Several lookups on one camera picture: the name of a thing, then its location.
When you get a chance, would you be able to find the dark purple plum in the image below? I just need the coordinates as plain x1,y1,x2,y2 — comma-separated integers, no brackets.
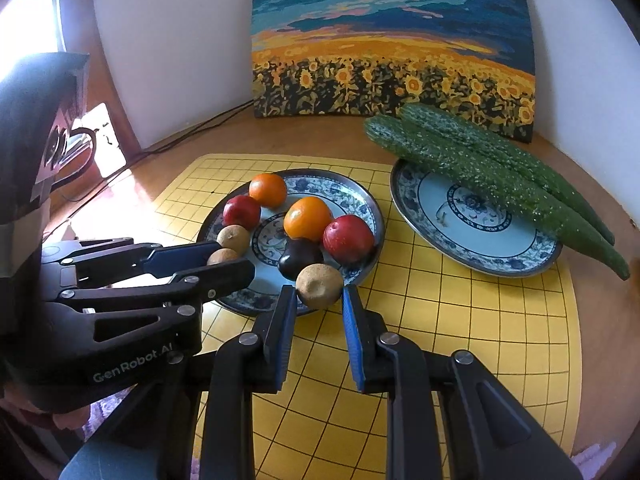
278,239,325,281

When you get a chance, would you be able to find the large blue white patterned plate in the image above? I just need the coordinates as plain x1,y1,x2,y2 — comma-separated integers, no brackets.
196,169,386,317

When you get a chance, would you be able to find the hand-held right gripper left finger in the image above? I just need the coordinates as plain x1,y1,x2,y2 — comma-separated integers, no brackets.
65,284,298,480

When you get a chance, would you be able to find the large red apple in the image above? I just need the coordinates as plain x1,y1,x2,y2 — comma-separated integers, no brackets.
322,214,376,265

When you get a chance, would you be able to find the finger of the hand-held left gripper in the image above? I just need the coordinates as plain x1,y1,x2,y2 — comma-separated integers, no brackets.
42,237,221,288
60,260,256,313

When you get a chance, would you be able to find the black cable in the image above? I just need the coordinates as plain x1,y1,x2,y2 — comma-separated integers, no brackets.
127,100,253,161
127,105,253,167

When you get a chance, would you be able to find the sunflower field painting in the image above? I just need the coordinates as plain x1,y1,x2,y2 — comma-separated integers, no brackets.
250,0,537,143

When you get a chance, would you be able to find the brown kiwi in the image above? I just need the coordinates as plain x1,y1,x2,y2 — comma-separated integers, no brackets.
217,225,252,256
296,263,345,310
206,247,241,267

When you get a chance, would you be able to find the yellow grid board mat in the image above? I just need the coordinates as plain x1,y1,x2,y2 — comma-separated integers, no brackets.
150,154,581,480

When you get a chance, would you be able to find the person's left hand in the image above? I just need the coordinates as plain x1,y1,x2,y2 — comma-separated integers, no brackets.
0,384,92,431

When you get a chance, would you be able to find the green bumpy cucumber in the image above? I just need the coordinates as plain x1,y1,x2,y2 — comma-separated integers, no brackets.
400,104,616,247
364,115,632,281

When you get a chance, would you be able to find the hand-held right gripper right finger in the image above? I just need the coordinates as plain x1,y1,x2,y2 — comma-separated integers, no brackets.
341,284,583,480

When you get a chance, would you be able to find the large orange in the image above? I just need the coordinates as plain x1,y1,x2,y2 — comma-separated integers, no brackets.
283,197,334,242

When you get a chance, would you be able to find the small orange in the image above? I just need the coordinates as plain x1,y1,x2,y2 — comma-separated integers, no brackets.
249,173,289,209

